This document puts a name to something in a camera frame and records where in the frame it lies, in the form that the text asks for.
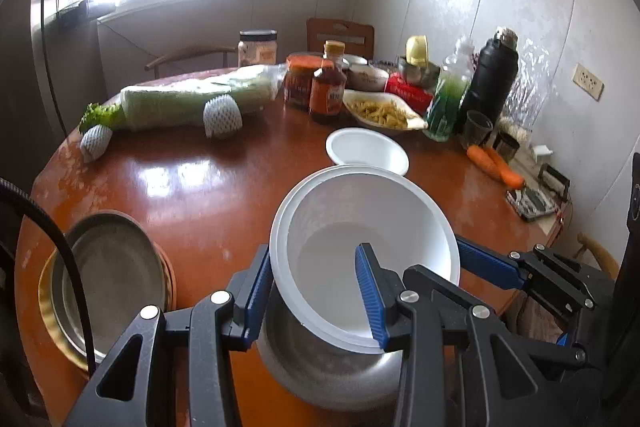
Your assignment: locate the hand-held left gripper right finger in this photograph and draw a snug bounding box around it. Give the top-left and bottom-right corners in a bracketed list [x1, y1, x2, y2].
[354, 243, 571, 427]

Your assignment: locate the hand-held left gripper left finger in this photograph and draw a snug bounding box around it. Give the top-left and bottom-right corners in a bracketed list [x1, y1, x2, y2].
[62, 244, 275, 427]

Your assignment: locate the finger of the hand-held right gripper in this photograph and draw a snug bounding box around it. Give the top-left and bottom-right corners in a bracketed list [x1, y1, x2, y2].
[455, 234, 617, 324]
[510, 329, 588, 370]

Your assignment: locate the large white bowl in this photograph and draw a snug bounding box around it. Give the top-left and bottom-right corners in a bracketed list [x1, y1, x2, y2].
[269, 164, 461, 355]

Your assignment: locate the pink plastic plate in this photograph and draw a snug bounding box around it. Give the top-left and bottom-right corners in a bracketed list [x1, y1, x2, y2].
[150, 242, 177, 313]

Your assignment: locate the steel plate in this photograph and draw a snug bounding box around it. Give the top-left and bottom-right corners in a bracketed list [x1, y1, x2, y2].
[64, 213, 168, 355]

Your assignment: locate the yellow shell-shaped plate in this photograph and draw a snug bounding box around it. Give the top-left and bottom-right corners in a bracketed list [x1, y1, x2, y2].
[37, 252, 106, 370]

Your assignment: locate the wooden chair with curved back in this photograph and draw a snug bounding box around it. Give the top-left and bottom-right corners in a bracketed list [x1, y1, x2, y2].
[145, 46, 238, 80]
[575, 232, 621, 280]

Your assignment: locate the carrot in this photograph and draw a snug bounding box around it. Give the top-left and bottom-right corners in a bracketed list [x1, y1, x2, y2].
[482, 147, 526, 188]
[467, 145, 501, 175]

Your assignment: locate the dark glass cup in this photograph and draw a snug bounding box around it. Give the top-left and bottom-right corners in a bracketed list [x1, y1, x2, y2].
[492, 132, 521, 162]
[461, 110, 495, 150]

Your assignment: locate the small white bowl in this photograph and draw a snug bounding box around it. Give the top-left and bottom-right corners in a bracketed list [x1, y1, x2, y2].
[326, 128, 410, 175]

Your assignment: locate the clear plastic bag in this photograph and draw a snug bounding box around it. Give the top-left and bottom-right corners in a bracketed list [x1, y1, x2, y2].
[500, 57, 551, 142]

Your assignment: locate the green drink bottle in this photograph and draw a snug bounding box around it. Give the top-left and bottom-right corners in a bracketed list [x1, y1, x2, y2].
[424, 38, 473, 142]

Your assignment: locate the black thermos flask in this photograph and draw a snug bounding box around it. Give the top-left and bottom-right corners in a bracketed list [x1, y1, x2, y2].
[465, 27, 518, 128]

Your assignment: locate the white dish of pasta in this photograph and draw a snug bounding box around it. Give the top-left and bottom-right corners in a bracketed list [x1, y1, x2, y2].
[342, 89, 428, 132]

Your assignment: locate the red box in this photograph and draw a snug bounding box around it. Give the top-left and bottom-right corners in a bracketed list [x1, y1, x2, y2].
[385, 73, 433, 110]

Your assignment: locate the fruit in white foam net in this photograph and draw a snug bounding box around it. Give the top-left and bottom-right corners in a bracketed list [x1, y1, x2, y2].
[80, 124, 115, 164]
[202, 94, 243, 140]

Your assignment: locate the brown sauce bottle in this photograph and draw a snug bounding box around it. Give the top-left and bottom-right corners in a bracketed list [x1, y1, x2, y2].
[309, 39, 348, 125]

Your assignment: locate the wrapped napa cabbage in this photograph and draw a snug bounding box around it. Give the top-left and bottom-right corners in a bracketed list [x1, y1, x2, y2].
[80, 64, 283, 132]

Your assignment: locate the patterned ceramic bowl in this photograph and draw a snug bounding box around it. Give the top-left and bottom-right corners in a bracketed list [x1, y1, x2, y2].
[347, 64, 390, 92]

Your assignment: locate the red sauce jar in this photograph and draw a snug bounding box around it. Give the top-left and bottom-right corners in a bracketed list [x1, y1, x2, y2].
[283, 53, 323, 110]

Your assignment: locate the glass jar with black lid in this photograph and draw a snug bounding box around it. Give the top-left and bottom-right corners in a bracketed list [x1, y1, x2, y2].
[237, 29, 278, 68]

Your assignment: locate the wooden chair with slat back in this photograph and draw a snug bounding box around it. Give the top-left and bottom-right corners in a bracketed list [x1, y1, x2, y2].
[306, 18, 376, 60]

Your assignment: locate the grey refrigerator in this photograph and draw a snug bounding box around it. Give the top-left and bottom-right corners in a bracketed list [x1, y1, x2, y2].
[0, 0, 101, 148]

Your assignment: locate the wall power outlet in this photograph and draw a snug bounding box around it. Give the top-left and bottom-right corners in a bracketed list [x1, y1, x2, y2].
[571, 63, 603, 100]

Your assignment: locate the black cable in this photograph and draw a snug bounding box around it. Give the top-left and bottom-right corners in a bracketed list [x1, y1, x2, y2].
[0, 179, 98, 373]

